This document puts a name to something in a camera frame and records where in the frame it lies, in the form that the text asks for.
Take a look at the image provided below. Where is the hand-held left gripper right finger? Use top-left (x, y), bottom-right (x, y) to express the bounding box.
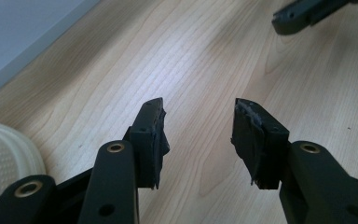
top-left (230, 98), bottom-right (291, 190)

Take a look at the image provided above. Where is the beige perforated clog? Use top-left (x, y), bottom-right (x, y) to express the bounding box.
top-left (0, 119), bottom-right (47, 216)

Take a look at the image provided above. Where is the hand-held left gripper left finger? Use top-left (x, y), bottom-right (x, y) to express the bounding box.
top-left (123, 97), bottom-right (171, 190)

